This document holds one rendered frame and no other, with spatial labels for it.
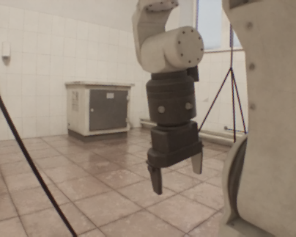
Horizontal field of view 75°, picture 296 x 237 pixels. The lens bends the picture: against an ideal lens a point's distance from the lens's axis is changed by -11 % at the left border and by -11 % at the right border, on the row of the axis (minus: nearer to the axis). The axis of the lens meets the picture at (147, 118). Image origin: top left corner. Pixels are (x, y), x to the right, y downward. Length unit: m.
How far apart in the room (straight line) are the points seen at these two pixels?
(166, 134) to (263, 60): 0.20
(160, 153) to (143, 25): 0.23
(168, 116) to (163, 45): 0.12
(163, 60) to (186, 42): 0.05
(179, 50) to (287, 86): 0.16
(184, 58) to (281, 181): 0.21
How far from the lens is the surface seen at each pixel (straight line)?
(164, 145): 0.38
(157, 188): 0.41
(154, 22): 0.42
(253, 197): 0.28
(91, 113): 2.91
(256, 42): 0.26
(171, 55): 0.34
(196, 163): 0.47
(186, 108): 0.36
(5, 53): 3.20
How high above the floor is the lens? 0.72
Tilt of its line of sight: 7 degrees down
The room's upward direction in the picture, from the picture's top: 3 degrees clockwise
